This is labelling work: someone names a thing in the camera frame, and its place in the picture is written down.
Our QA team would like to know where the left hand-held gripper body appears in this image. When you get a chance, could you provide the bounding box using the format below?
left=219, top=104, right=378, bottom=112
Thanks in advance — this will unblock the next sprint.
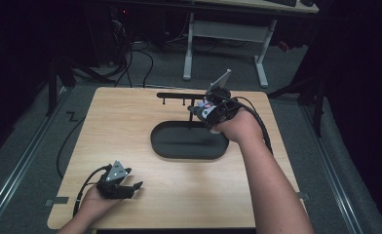
left=95, top=159, right=134, bottom=200

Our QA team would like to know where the black metal stand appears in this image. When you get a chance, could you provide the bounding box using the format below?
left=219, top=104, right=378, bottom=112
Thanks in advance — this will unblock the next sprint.
left=45, top=57, right=77, bottom=117
left=266, top=76, right=327, bottom=138

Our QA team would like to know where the person's left hand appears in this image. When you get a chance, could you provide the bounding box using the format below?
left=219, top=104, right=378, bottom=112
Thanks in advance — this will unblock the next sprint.
left=79, top=186, right=123, bottom=219

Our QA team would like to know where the hand-held gripper cable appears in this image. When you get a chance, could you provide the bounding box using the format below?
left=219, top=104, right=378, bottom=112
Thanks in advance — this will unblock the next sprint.
left=72, top=164, right=111, bottom=217
left=225, top=96, right=274, bottom=156

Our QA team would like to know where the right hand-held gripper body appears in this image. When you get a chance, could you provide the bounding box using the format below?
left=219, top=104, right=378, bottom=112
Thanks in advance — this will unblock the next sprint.
left=205, top=68, right=246, bottom=131

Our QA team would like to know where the white-framed wooden desk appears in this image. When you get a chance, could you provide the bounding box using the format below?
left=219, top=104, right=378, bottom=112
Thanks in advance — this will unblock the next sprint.
left=182, top=0, right=321, bottom=89

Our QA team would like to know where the left hand-held gripper cable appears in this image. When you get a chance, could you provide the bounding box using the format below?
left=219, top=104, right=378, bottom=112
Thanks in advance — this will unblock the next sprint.
left=72, top=164, right=111, bottom=217

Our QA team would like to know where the black key rack oval base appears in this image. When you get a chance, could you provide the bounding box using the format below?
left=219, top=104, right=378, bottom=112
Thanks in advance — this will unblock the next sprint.
left=150, top=92, right=231, bottom=161

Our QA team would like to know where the metal floor rail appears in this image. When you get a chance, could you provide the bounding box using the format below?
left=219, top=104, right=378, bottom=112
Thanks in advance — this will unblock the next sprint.
left=0, top=87, right=74, bottom=230
left=299, top=106, right=366, bottom=234

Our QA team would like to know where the dark computer tower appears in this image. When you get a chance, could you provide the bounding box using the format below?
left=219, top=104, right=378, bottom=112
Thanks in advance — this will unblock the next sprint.
left=108, top=5, right=133, bottom=67

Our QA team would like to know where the person's right hand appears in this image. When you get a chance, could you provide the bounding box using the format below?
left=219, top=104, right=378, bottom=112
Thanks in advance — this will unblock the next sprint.
left=212, top=108, right=265, bottom=146

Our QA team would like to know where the bundle of black floor cables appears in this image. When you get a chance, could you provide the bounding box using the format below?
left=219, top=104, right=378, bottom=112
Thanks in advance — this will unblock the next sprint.
left=109, top=40, right=155, bottom=89

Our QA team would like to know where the right hand-held gripper cable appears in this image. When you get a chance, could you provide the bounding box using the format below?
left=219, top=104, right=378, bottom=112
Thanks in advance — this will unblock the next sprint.
left=225, top=96, right=274, bottom=156

